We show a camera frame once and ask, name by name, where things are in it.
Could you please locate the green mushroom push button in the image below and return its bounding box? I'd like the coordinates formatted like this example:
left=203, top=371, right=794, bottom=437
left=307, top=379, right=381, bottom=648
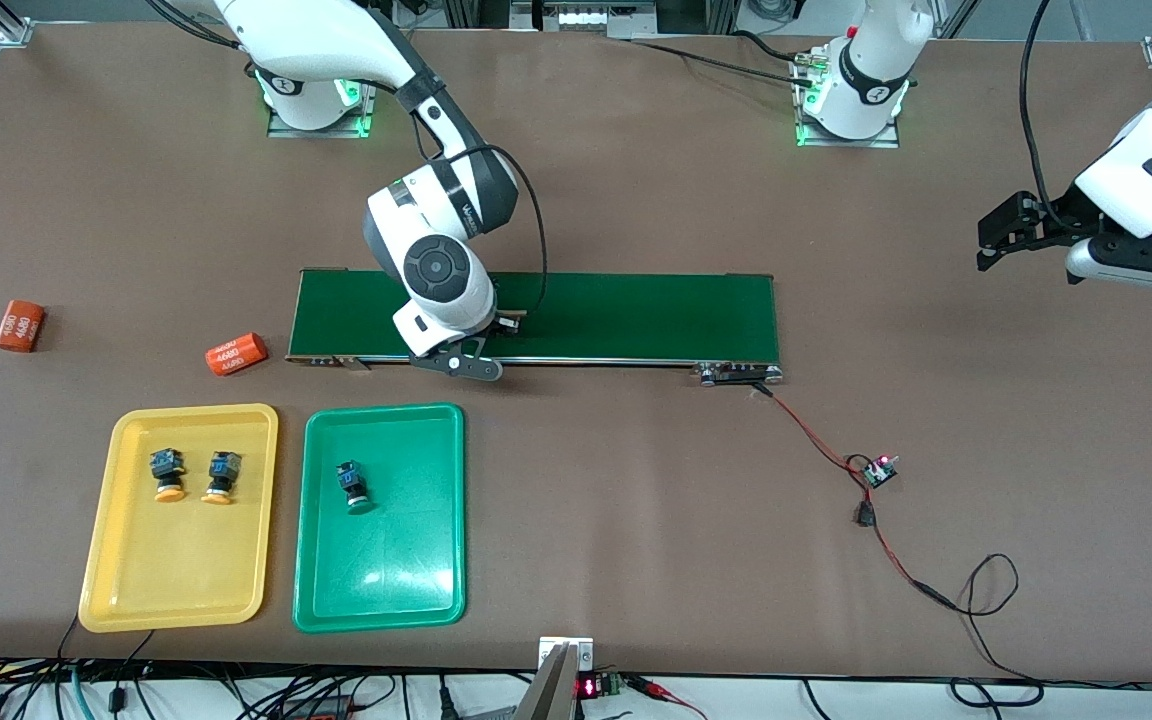
left=335, top=460, right=375, bottom=516

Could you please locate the orange cylindrical capacitor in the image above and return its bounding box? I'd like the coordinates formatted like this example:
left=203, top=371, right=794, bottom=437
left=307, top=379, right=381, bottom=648
left=0, top=300, right=47, bottom=354
left=205, top=332, right=269, bottom=377

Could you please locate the yellow mushroom push button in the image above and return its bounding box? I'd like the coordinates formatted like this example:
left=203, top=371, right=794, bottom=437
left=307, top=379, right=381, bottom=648
left=201, top=450, right=243, bottom=507
left=148, top=448, right=188, bottom=503

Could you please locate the green conveyor belt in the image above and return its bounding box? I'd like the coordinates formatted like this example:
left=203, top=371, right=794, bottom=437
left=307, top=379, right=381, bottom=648
left=285, top=267, right=785, bottom=389

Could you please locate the green plastic tray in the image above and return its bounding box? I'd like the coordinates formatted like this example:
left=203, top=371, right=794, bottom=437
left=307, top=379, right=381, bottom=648
left=292, top=402, right=467, bottom=635

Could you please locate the grey control box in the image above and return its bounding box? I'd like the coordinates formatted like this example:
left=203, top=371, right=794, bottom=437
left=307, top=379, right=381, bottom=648
left=511, top=0, right=657, bottom=39

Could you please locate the red alligator clip lead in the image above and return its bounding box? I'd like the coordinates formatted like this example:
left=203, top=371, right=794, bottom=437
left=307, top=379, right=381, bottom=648
left=629, top=676, right=709, bottom=720

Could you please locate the yellow plastic tray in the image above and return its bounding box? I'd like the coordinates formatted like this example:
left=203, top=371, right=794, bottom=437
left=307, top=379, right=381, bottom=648
left=78, top=403, right=280, bottom=634

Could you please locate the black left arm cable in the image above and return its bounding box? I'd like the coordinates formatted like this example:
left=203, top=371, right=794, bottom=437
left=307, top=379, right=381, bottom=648
left=1019, top=0, right=1082, bottom=233

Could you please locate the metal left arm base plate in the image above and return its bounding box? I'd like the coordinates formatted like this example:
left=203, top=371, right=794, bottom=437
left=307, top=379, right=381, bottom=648
left=796, top=50, right=902, bottom=150

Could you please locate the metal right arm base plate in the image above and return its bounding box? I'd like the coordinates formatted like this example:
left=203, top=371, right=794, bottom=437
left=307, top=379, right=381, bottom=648
left=268, top=80, right=379, bottom=139

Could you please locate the red and black wire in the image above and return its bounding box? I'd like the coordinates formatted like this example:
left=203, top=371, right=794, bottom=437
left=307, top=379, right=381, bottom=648
left=751, top=383, right=961, bottom=612

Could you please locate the black table cable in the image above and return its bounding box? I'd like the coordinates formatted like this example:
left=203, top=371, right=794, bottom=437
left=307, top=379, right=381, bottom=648
left=629, top=30, right=822, bottom=89

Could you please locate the thin black wire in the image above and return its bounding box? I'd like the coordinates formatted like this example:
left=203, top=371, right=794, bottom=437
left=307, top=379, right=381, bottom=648
left=950, top=552, right=1045, bottom=709

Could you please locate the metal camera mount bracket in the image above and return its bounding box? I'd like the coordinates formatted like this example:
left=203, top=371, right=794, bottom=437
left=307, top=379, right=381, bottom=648
left=516, top=635, right=597, bottom=720

